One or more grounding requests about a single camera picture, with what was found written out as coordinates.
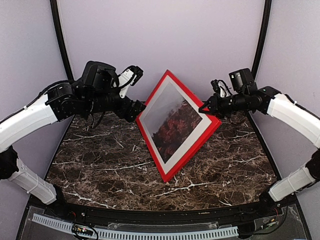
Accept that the clear acrylic sheet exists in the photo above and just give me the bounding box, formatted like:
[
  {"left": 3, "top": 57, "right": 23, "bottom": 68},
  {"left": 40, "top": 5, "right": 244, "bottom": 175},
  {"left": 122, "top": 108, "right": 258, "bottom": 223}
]
[{"left": 139, "top": 74, "right": 213, "bottom": 165}]

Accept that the right black corner post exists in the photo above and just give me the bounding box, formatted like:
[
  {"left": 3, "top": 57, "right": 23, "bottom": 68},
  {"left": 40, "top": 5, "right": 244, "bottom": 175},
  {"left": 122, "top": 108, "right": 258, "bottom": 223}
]
[{"left": 251, "top": 0, "right": 272, "bottom": 79}]

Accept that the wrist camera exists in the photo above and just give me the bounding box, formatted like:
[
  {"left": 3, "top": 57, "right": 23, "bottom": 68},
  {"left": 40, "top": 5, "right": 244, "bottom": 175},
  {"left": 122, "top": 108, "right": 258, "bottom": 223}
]
[
  {"left": 118, "top": 65, "right": 144, "bottom": 99},
  {"left": 210, "top": 79, "right": 232, "bottom": 98}
]

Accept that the white slotted cable duct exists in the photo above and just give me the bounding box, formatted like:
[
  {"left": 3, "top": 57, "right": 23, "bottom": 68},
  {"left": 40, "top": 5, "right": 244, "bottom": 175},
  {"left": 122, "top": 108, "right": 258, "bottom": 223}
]
[{"left": 31, "top": 213, "right": 239, "bottom": 240}]

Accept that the autumn forest photo print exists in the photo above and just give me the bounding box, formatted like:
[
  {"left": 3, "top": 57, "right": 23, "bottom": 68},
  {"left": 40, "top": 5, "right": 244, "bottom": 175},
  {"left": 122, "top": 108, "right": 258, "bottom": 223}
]
[{"left": 143, "top": 83, "right": 202, "bottom": 163}]

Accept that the red wooden picture frame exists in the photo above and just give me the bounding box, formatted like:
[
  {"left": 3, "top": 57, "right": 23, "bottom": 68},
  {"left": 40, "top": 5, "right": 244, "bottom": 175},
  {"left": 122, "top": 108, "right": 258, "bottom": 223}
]
[{"left": 135, "top": 69, "right": 222, "bottom": 183}]

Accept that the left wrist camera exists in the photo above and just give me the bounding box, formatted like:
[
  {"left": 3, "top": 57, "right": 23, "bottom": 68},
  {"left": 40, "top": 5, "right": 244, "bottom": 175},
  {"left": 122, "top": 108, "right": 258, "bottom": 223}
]
[{"left": 118, "top": 65, "right": 144, "bottom": 99}]

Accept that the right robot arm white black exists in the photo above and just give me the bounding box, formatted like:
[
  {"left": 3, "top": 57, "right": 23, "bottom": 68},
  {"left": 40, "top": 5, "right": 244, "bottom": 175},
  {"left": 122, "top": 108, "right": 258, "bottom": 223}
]
[{"left": 198, "top": 68, "right": 320, "bottom": 217}]

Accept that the black corner post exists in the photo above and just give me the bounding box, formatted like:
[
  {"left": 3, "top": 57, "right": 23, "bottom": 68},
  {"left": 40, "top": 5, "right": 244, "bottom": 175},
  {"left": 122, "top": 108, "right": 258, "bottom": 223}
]
[
  {"left": 49, "top": 0, "right": 74, "bottom": 81},
  {"left": 251, "top": 0, "right": 272, "bottom": 79}
]

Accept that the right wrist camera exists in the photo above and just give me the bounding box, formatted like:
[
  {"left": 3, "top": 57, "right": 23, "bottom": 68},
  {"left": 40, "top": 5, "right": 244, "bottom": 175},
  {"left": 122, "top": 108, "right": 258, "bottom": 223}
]
[{"left": 210, "top": 79, "right": 232, "bottom": 98}]

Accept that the black front rail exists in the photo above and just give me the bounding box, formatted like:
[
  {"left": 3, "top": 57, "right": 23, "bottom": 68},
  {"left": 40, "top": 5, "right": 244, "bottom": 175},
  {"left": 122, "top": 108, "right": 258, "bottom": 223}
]
[{"left": 42, "top": 199, "right": 278, "bottom": 227}]

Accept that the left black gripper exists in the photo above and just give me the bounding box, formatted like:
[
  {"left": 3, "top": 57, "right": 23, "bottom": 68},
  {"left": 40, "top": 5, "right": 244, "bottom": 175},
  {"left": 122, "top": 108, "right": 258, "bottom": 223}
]
[{"left": 83, "top": 88, "right": 146, "bottom": 122}]

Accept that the white mat board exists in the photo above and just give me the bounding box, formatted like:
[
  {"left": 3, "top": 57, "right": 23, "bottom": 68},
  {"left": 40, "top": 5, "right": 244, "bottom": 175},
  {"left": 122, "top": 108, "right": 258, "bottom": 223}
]
[{"left": 139, "top": 74, "right": 213, "bottom": 165}]

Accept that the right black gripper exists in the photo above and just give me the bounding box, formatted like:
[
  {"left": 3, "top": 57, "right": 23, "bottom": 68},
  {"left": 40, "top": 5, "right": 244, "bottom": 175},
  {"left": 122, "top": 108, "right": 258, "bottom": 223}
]
[{"left": 199, "top": 91, "right": 248, "bottom": 119}]

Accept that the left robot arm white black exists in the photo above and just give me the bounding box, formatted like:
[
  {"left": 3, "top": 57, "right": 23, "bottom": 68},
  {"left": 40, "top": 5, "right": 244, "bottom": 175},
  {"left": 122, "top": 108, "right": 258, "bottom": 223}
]
[{"left": 0, "top": 61, "right": 146, "bottom": 218}]

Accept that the left black corner post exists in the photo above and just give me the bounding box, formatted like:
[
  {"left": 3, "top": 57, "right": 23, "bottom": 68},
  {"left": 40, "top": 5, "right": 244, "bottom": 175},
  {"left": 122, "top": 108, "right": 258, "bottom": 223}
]
[{"left": 49, "top": 0, "right": 74, "bottom": 81}]

